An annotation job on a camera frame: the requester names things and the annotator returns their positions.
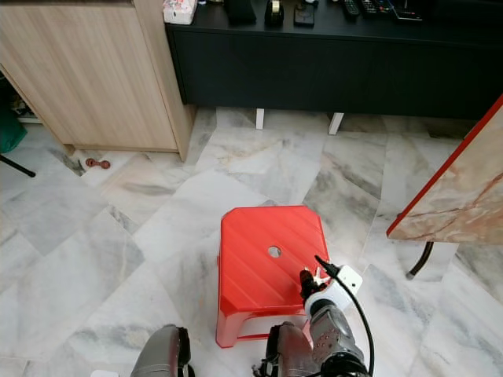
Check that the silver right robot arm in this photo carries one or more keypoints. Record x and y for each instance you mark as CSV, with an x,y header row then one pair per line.
x,y
334,338

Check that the red plastic stool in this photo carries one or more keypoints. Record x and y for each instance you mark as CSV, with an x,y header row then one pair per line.
x,y
267,271

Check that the grey right robot leg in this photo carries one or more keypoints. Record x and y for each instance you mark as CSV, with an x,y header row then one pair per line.
x,y
291,353

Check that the marble pattern board on legs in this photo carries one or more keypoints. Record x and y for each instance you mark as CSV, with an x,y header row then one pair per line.
x,y
460,188

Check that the black low sideboard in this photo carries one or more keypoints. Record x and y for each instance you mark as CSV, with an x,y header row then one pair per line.
x,y
338,71

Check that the black folding chair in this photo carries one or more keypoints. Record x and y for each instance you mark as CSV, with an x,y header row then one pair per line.
x,y
17,166

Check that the green plastic bin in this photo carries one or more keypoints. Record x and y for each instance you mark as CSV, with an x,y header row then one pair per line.
x,y
12,132

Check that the small red floor toy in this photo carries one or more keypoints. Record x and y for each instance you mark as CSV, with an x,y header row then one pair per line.
x,y
97,163

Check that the black flat case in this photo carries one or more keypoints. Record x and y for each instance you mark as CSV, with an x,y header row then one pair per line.
x,y
304,16

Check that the black box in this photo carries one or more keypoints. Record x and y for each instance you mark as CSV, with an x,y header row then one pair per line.
x,y
240,12

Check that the pink tissue box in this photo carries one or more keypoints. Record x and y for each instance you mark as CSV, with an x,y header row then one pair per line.
x,y
180,11

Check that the light wood cabinet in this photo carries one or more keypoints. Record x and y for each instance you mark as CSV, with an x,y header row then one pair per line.
x,y
86,78

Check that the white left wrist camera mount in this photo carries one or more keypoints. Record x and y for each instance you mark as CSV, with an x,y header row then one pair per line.
x,y
104,373

